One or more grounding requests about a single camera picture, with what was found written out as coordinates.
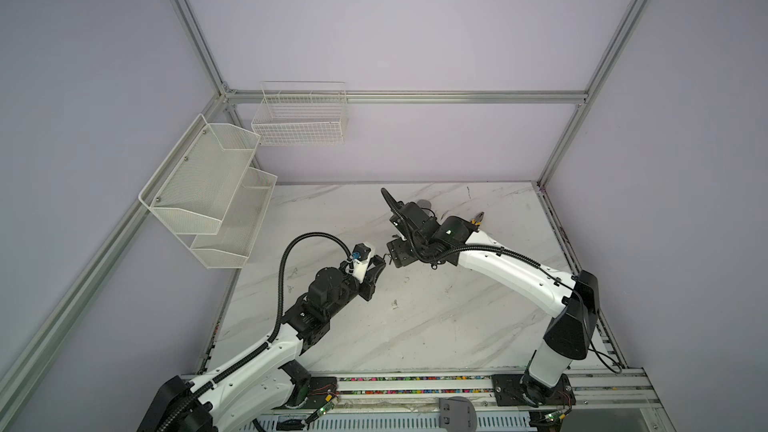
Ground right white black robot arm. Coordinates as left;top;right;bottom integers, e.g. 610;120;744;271
381;189;600;404

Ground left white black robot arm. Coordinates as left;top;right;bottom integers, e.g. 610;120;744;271
138;255;386;431

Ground yellow black pliers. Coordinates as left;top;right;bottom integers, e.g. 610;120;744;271
470;212;484;229

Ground lower white mesh shelf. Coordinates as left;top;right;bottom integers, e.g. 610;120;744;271
191;167;277;269

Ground grey plastic clamp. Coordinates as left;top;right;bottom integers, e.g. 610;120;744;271
438;396;478;432

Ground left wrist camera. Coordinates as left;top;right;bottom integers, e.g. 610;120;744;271
351;242;375;283

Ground black corrugated cable right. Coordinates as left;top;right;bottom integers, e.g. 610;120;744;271
380;187;577;301

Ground black corrugated cable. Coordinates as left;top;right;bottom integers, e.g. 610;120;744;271
152;232;355;432
380;187;577;301

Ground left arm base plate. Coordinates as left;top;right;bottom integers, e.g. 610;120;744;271
281;360;338;409

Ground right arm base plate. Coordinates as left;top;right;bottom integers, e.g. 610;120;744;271
491;373;576;408

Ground aluminium frame rail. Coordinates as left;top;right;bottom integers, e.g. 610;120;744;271
228;90;588;104

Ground white wire basket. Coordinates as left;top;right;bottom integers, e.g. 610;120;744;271
251;81;348;146

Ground black corrugated cable left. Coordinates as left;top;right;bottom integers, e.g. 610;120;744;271
152;232;355;432

